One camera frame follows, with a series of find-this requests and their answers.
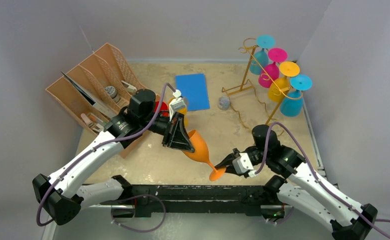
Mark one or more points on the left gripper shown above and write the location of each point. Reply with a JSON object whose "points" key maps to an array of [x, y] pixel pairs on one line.
{"points": [[175, 135]]}

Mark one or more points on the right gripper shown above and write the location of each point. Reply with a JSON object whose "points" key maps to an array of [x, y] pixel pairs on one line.
{"points": [[234, 158]]}

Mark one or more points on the orange wine glass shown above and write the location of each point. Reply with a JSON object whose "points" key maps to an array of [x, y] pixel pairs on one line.
{"points": [[201, 154]]}

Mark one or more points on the red wine glass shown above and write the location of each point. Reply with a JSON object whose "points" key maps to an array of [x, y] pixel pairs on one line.
{"points": [[163, 108]]}

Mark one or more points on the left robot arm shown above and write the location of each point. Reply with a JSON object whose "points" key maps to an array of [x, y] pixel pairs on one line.
{"points": [[63, 193]]}

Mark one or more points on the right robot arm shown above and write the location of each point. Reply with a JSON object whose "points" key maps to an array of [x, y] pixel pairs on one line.
{"points": [[298, 184]]}

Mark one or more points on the teal wine glass front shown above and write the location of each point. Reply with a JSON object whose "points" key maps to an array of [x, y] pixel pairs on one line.
{"points": [[292, 106]]}

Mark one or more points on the teal wine glass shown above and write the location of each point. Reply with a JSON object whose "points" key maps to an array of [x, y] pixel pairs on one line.
{"points": [[292, 106], [265, 42]]}

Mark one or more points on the yellow wine glass on rack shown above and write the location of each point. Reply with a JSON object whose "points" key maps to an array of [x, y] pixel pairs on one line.
{"points": [[281, 86]]}

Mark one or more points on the magenta wine glass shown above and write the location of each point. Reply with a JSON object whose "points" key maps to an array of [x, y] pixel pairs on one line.
{"points": [[271, 71]]}

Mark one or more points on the teal wine glass rear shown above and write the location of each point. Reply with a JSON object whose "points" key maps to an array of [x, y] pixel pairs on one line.
{"points": [[265, 42]]}

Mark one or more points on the blue rectangular card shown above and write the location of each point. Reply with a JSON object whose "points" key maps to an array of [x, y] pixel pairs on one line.
{"points": [[194, 88]]}

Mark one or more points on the small clear glitter ball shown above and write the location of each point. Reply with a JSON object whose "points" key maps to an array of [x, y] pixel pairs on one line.
{"points": [[224, 103]]}

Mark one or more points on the white stapler in organizer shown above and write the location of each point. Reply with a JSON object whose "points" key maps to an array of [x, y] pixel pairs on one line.
{"points": [[131, 89]]}

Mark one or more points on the dark folder in organizer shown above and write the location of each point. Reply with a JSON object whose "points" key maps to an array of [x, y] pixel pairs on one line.
{"points": [[91, 98]]}

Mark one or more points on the pink desk file organizer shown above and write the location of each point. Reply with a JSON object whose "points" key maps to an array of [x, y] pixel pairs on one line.
{"points": [[107, 66]]}

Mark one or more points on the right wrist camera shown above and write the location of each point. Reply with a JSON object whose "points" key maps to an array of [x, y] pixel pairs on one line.
{"points": [[243, 165]]}

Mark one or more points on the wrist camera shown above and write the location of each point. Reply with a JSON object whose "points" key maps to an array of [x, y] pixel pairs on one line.
{"points": [[178, 104], [243, 165]]}

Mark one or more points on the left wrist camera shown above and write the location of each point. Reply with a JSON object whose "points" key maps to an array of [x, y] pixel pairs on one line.
{"points": [[178, 104]]}

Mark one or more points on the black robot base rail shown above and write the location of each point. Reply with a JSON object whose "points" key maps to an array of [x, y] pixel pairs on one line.
{"points": [[249, 200]]}

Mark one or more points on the gold wire glass rack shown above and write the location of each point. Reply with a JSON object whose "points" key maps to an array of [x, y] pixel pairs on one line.
{"points": [[250, 83]]}

